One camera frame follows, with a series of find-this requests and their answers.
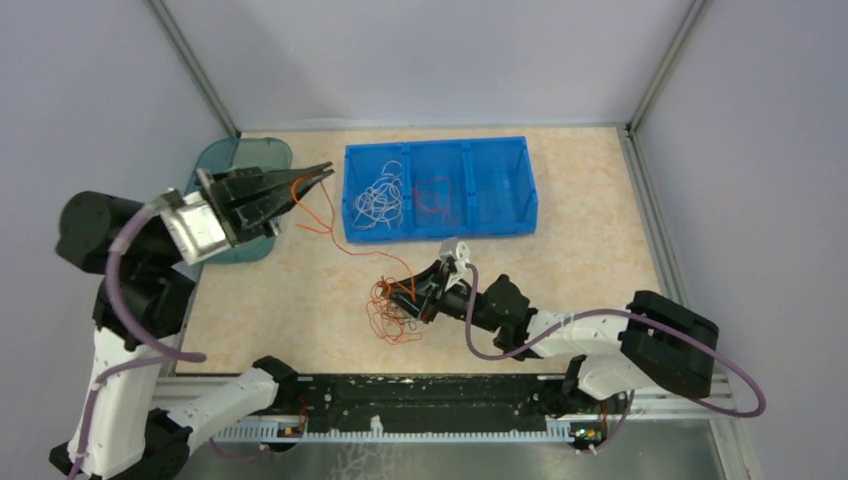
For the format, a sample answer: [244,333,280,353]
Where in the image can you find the white cables in bin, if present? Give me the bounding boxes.
[352,158,407,232]

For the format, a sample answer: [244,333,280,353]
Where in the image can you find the blue three-compartment plastic bin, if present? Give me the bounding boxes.
[341,136,539,244]

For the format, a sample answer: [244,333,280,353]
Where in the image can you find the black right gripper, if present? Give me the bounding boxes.
[382,260,501,333]

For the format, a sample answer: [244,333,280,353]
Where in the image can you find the aluminium frame rail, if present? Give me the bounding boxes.
[617,124,761,479]

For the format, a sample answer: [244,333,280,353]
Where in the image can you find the purple camera cable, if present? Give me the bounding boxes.
[463,263,768,455]
[64,201,208,480]

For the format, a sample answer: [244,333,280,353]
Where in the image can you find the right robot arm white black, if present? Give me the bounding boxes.
[381,261,719,412]

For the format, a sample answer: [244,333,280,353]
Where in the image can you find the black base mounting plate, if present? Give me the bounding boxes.
[271,374,586,434]

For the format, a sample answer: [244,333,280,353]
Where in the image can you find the orange cable in bin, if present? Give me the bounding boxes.
[410,175,458,227]

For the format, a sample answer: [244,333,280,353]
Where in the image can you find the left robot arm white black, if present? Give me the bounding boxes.
[49,162,333,479]

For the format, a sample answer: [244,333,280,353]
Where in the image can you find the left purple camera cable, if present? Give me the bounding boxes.
[64,201,208,480]

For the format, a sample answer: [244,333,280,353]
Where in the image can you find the white slotted cable duct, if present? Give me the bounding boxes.
[211,418,576,445]

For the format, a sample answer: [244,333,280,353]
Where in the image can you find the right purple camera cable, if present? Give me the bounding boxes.
[463,263,768,455]

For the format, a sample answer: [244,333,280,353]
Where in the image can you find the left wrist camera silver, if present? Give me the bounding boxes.
[156,190,236,265]

